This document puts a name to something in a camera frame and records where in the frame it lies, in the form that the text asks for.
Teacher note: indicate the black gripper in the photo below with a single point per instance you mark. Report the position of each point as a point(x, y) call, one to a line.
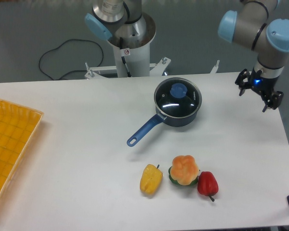
point(260, 85)

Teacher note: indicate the glass lid with blue knob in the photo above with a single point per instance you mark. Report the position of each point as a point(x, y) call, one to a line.
point(177, 97)

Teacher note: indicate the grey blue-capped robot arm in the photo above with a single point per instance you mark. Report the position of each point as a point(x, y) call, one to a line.
point(248, 28)

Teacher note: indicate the dark blue saucepan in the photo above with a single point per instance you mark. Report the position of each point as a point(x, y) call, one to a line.
point(155, 120)

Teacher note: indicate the red toy bell pepper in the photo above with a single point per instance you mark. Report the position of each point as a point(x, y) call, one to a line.
point(207, 185)

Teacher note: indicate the orange toy flower vegetable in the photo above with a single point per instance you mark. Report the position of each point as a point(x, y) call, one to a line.
point(184, 171)

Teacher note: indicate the yellow toy bell pepper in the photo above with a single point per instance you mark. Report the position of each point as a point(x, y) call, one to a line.
point(151, 179)

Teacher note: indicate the yellow woven basket tray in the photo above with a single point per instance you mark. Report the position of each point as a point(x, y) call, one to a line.
point(18, 124)

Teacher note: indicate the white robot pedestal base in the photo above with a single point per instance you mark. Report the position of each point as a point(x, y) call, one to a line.
point(131, 49)

